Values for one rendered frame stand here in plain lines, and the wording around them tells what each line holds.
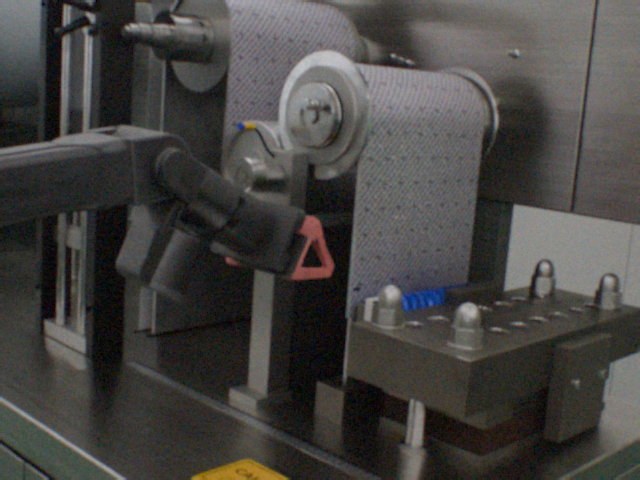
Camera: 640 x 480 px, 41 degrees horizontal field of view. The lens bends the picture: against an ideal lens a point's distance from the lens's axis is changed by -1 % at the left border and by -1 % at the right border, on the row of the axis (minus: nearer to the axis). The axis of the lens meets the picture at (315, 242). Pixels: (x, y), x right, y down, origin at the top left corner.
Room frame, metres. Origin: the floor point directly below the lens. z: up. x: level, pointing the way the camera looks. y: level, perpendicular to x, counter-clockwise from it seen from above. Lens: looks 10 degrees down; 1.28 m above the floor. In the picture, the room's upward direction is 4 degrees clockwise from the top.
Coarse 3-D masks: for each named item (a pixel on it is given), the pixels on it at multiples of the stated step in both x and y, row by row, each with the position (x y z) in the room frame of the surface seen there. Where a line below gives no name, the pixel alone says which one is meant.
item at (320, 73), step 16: (304, 80) 1.03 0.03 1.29; (320, 80) 1.01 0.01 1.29; (336, 80) 0.99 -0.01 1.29; (288, 96) 1.04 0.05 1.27; (352, 96) 0.97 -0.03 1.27; (352, 112) 0.97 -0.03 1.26; (288, 128) 1.04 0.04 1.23; (352, 128) 0.97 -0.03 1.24; (336, 144) 0.98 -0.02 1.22; (320, 160) 1.00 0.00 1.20; (336, 160) 0.99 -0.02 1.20
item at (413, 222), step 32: (384, 160) 1.00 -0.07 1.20; (416, 160) 1.04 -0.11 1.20; (448, 160) 1.09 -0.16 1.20; (384, 192) 1.00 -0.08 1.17; (416, 192) 1.05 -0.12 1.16; (448, 192) 1.09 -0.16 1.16; (384, 224) 1.01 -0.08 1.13; (416, 224) 1.05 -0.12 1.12; (448, 224) 1.10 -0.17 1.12; (352, 256) 0.97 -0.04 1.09; (384, 256) 1.01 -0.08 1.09; (416, 256) 1.06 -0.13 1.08; (448, 256) 1.10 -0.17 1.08; (352, 288) 0.97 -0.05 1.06; (416, 288) 1.06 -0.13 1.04
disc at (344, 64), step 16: (304, 64) 1.04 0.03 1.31; (320, 64) 1.02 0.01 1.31; (336, 64) 1.00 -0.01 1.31; (352, 64) 0.98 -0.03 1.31; (288, 80) 1.05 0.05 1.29; (352, 80) 0.98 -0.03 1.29; (368, 96) 0.96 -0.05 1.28; (368, 112) 0.96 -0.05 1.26; (368, 128) 0.96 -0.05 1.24; (288, 144) 1.05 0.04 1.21; (352, 144) 0.98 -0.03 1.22; (352, 160) 0.97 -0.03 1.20; (320, 176) 1.01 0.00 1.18; (336, 176) 0.99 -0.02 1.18
